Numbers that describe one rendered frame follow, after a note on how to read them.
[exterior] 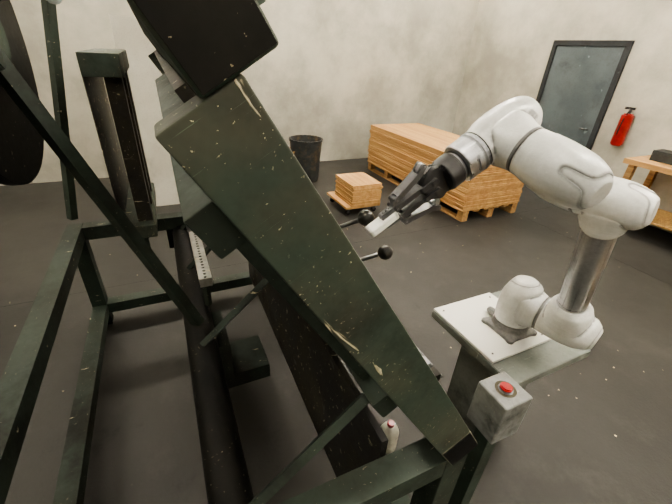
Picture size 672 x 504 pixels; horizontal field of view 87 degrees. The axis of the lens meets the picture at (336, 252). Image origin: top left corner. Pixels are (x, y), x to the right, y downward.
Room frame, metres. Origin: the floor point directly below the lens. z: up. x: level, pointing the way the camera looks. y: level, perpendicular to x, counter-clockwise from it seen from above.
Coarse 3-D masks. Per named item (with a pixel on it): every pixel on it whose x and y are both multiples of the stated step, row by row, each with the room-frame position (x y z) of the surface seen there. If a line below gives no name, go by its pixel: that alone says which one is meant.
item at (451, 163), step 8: (440, 160) 0.75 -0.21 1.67; (448, 160) 0.74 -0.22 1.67; (456, 160) 0.74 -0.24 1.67; (432, 168) 0.73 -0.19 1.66; (440, 168) 0.74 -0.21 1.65; (448, 168) 0.73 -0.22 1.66; (456, 168) 0.73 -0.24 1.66; (464, 168) 0.74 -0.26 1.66; (424, 176) 0.73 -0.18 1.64; (432, 176) 0.73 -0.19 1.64; (440, 176) 0.74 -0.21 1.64; (448, 176) 0.73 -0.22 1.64; (456, 176) 0.72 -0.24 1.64; (464, 176) 0.73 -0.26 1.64; (424, 184) 0.72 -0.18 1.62; (440, 184) 0.74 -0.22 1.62; (448, 184) 0.74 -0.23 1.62; (456, 184) 0.73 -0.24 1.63
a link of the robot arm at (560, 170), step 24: (528, 144) 0.71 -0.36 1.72; (552, 144) 0.69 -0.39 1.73; (576, 144) 0.68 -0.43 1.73; (528, 168) 0.69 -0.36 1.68; (552, 168) 0.66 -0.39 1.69; (576, 168) 0.64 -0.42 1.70; (600, 168) 0.63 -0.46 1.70; (552, 192) 0.65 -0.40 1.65; (576, 192) 0.62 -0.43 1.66; (600, 192) 0.62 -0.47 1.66
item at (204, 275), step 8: (192, 232) 1.59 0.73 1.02; (192, 240) 1.51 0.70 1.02; (200, 240) 1.51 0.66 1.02; (192, 248) 1.43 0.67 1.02; (200, 248) 1.44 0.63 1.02; (200, 256) 1.37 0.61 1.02; (200, 264) 1.30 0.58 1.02; (200, 272) 1.24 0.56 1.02; (208, 272) 1.24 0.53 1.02; (200, 280) 1.19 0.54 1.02; (208, 280) 1.20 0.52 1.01
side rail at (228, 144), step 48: (240, 96) 0.40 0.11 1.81; (192, 144) 0.37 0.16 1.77; (240, 144) 0.40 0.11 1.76; (240, 192) 0.39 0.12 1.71; (288, 192) 0.42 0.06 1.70; (288, 240) 0.42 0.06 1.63; (336, 240) 0.45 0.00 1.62; (336, 288) 0.45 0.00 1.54; (336, 336) 0.46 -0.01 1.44; (384, 336) 0.50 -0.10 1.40; (384, 384) 0.51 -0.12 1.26; (432, 384) 0.57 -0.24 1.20; (432, 432) 0.59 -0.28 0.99
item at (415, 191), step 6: (432, 180) 0.73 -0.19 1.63; (438, 180) 0.73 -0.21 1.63; (414, 186) 0.73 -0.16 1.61; (420, 186) 0.72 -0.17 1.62; (426, 186) 0.72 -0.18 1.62; (432, 186) 0.72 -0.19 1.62; (408, 192) 0.72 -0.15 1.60; (414, 192) 0.71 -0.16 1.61; (420, 192) 0.72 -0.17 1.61; (402, 198) 0.71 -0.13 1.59; (408, 198) 0.71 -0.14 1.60; (414, 198) 0.71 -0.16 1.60; (402, 204) 0.70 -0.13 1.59; (396, 210) 0.69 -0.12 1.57
